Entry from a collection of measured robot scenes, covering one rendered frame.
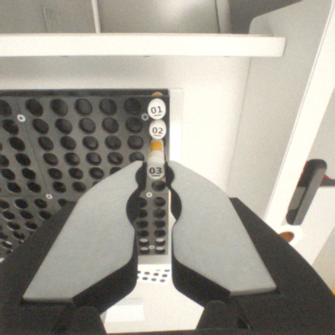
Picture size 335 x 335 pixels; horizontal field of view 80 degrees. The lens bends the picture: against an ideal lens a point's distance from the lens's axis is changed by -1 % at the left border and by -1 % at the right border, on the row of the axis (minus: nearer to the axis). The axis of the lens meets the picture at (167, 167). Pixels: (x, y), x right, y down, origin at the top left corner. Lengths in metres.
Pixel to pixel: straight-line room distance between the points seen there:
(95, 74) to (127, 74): 0.03
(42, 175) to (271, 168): 0.19
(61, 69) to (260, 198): 0.22
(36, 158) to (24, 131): 0.02
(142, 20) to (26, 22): 0.62
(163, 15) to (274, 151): 0.94
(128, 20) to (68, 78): 0.85
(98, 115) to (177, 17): 0.92
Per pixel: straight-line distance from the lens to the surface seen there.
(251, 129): 0.21
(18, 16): 0.51
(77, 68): 0.23
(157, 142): 0.15
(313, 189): 0.22
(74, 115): 0.17
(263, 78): 0.20
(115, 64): 0.22
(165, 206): 0.20
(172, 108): 0.21
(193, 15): 1.07
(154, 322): 0.77
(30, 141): 0.19
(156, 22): 1.06
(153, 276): 0.49
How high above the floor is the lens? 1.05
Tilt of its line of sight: 60 degrees down
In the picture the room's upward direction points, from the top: 176 degrees clockwise
